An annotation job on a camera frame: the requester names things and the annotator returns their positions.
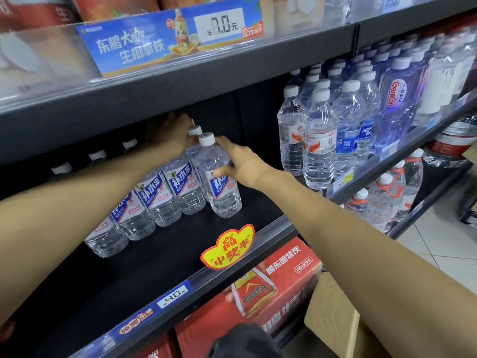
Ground yellow red promo sticker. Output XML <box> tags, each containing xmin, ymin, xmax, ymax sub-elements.
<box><xmin>200</xmin><ymin>224</ymin><xmax>255</xmax><ymax>271</ymax></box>

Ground brown cardboard box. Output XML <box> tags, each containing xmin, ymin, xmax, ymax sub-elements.
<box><xmin>304</xmin><ymin>271</ymin><xmax>392</xmax><ymax>358</ymax></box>

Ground blue price banner label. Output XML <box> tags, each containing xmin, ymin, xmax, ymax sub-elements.
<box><xmin>76</xmin><ymin>0</ymin><xmax>265</xmax><ymax>78</ymax></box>

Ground row of blue-label water bottles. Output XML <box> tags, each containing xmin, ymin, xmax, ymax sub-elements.
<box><xmin>50</xmin><ymin>137</ymin><xmax>206</xmax><ymax>259</ymax></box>

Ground person's right forearm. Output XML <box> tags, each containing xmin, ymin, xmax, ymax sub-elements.
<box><xmin>260</xmin><ymin>169</ymin><xmax>477</xmax><ymax>358</ymax></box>

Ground row of large handled water bottles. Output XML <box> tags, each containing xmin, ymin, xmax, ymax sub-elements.
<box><xmin>341</xmin><ymin>148</ymin><xmax>425</xmax><ymax>235</ymax></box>

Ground person's right hand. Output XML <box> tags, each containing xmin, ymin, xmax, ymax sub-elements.
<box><xmin>212</xmin><ymin>136</ymin><xmax>278</xmax><ymax>191</ymax></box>

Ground white blue price tag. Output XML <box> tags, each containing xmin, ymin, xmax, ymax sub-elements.
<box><xmin>379</xmin><ymin>139</ymin><xmax>400</xmax><ymax>163</ymax></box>

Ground blue yellow price tag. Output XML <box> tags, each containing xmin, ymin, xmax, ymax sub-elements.
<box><xmin>331</xmin><ymin>169</ymin><xmax>355</xmax><ymax>194</ymax></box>

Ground row of white coffee drink bottles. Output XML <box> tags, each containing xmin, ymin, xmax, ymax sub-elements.
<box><xmin>0</xmin><ymin>0</ymin><xmax>351</xmax><ymax>93</ymax></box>

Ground rows of small clear water bottles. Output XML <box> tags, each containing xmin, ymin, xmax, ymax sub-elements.
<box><xmin>277</xmin><ymin>25</ymin><xmax>477</xmax><ymax>190</ymax></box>

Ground red drink carton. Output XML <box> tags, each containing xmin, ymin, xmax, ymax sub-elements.
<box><xmin>175</xmin><ymin>236</ymin><xmax>323</xmax><ymax>358</ymax></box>
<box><xmin>130</xmin><ymin>331</ymin><xmax>179</xmax><ymax>358</ymax></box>

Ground person's left hand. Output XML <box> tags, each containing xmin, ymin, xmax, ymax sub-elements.
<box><xmin>147</xmin><ymin>112</ymin><xmax>195</xmax><ymax>161</ymax></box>

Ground person's left forearm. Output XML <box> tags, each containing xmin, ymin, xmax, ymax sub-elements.
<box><xmin>0</xmin><ymin>143</ymin><xmax>176</xmax><ymax>325</ymax></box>

